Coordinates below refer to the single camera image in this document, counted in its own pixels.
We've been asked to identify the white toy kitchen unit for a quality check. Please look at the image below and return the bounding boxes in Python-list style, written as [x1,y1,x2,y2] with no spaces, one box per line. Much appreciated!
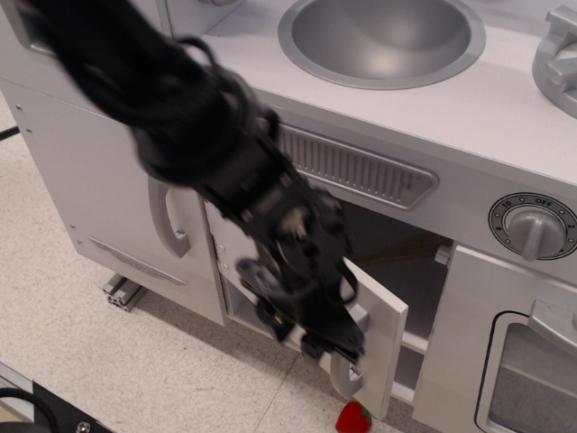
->
[1,1,576,432]

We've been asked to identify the grey fridge door handle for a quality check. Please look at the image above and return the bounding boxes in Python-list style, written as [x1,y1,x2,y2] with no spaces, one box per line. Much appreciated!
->
[148,177,190,258]

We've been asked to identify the grey vent grille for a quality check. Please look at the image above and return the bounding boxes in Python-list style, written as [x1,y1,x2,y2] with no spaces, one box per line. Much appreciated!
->
[279,125,439,210]

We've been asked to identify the wooden fork spatula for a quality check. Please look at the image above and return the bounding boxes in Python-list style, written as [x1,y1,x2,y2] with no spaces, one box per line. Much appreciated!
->
[355,233,453,267]

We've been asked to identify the red toy strawberry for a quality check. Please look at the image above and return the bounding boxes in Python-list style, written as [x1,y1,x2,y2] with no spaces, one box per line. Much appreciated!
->
[334,401,372,433]

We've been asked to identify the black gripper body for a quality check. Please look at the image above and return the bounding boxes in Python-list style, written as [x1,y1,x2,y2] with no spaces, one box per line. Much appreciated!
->
[236,258,364,361]

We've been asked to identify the white cabinet door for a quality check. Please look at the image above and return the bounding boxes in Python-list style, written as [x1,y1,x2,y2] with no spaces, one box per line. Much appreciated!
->
[205,202,409,419]

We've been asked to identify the silver sink bowl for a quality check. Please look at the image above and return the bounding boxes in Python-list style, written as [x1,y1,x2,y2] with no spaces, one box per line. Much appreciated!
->
[278,1,486,90]

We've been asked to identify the grey toy faucet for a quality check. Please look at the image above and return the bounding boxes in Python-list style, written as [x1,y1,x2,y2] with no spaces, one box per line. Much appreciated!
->
[532,5,576,118]

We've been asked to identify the grey timer knob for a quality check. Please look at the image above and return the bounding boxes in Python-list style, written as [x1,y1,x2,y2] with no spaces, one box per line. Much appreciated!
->
[488,192,576,262]

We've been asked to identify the aluminium extrusion bar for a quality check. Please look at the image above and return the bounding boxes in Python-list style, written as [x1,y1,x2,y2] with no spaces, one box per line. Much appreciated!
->
[103,274,147,312]

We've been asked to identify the black braided cable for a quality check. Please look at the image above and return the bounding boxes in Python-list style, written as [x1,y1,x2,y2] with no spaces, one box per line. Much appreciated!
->
[0,387,46,433]

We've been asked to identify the grey oven door handle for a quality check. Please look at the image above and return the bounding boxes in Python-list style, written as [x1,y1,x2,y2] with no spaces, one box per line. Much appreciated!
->
[527,299,577,356]

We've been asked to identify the silver fridge emblem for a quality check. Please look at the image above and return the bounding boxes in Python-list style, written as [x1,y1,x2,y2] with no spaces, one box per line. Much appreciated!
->
[87,236,188,286]

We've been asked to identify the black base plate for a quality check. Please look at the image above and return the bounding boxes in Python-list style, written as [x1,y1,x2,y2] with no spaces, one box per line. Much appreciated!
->
[32,382,112,433]

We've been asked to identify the grey cabinet door handle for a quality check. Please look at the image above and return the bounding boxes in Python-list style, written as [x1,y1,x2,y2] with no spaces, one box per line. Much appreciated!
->
[329,304,371,401]

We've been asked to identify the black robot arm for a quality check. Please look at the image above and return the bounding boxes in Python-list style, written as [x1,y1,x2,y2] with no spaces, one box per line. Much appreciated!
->
[17,1,364,362]

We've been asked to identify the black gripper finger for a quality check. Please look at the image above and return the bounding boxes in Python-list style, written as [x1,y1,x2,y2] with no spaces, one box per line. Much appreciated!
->
[301,333,334,361]
[256,301,297,343]

